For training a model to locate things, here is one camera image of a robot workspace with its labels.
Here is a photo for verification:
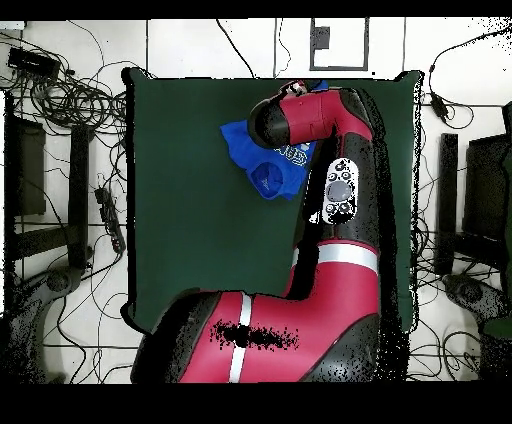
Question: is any black power adapter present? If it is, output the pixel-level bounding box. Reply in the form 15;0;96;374
429;91;449;121

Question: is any grey square floor frame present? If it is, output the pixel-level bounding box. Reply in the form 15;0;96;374
309;17;370;72

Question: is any black floor stand base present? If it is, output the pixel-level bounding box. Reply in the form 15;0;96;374
0;265;83;383
441;273;512;323

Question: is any dark green table cloth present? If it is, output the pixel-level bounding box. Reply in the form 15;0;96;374
123;66;424;337

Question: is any black electronics box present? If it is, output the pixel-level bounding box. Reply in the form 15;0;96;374
7;46;62;79

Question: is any black floor cable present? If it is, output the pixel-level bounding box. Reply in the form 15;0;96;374
215;18;257;79
272;18;293;79

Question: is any small grey box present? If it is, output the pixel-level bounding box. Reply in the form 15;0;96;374
311;25;332;50

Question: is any blue printed t-shirt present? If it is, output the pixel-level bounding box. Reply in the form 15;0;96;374
219;78;329;202

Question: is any black metal frame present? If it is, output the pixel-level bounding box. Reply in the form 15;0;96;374
3;90;95;273
433;101;512;277

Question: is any black power strip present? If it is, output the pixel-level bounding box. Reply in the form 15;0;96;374
94;186;127;254

